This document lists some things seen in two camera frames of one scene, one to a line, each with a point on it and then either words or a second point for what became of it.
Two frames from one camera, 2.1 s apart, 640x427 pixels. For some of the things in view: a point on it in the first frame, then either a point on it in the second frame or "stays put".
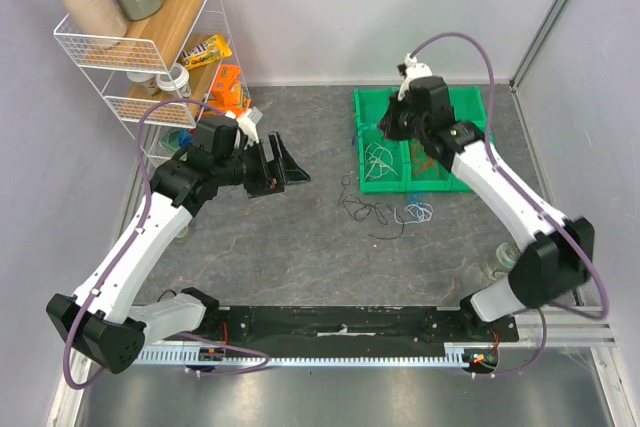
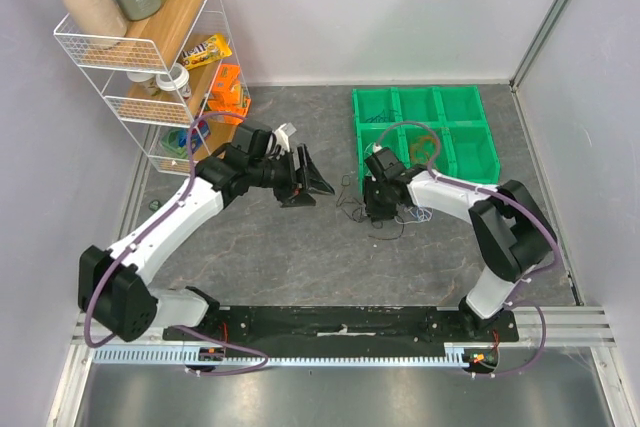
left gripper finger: x=288 y=169 to x=312 y=179
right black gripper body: x=396 y=119 to x=379 y=202
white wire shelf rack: x=172 y=71 stays put
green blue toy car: x=177 y=138 stays put
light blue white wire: x=423 y=210 stays put
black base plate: x=353 y=325 stays put
